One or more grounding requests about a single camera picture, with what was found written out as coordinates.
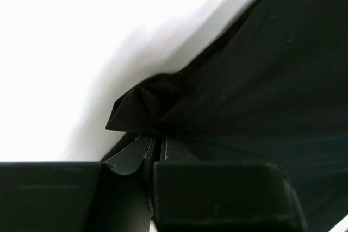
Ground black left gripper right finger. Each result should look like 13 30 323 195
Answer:
152 140 308 231

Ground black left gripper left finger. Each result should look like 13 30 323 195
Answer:
1 136 156 231

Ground black trousers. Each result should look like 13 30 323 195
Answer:
106 0 347 231

